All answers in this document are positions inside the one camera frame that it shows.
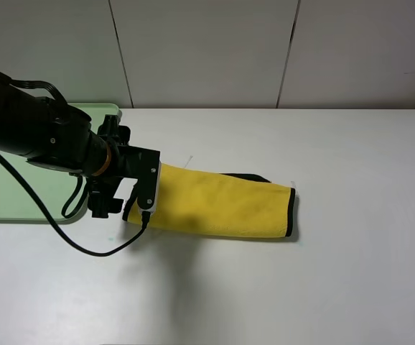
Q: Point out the light green plastic tray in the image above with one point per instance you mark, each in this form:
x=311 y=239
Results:
x=53 y=188

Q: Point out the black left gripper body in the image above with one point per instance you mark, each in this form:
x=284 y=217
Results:
x=126 y=161

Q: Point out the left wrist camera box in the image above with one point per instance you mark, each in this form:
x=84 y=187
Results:
x=145 y=191

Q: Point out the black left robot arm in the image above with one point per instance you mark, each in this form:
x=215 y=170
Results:
x=38 y=124

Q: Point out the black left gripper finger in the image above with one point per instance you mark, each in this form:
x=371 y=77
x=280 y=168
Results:
x=111 y=129
x=101 y=197

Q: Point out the yellow towel with black trim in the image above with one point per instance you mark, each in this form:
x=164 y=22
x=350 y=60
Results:
x=228 y=205

